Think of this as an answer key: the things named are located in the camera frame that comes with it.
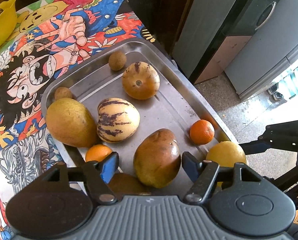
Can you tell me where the large yellow round fruit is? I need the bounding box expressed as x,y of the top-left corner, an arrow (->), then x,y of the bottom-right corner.
206,141 -> 247,167

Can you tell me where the brown-green mango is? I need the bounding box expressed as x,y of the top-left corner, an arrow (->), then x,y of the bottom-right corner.
133,128 -> 181,189

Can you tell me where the orange mandarin left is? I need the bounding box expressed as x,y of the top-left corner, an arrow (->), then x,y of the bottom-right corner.
85,144 -> 112,162

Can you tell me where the orange mandarin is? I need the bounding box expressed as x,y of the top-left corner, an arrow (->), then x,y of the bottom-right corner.
85,144 -> 112,162
189,120 -> 215,145

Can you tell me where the orange mandarin right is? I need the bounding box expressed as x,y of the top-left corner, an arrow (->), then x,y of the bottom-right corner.
189,120 -> 215,145

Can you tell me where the striped pepino melon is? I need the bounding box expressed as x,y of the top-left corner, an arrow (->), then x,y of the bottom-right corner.
97,98 -> 140,143

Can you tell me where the yellow-green mango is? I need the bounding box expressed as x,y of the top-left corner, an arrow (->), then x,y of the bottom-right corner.
45,98 -> 98,148

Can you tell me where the stainless steel tray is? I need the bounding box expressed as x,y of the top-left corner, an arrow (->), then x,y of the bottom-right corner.
41,38 -> 235,174

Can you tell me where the pale pepino melon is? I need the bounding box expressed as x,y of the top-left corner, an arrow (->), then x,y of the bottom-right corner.
122,61 -> 160,100

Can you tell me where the small brown round fruit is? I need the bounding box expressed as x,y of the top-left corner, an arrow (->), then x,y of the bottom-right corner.
108,51 -> 127,71

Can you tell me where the grey refrigerator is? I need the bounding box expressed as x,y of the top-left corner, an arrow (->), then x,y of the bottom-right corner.
172,0 -> 298,100

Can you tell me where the colourful cartoon table mat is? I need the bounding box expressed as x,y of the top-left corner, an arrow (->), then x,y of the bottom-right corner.
0,0 -> 153,239

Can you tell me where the yellow plastic bowl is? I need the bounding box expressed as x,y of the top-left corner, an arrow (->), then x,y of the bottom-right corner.
0,0 -> 17,46

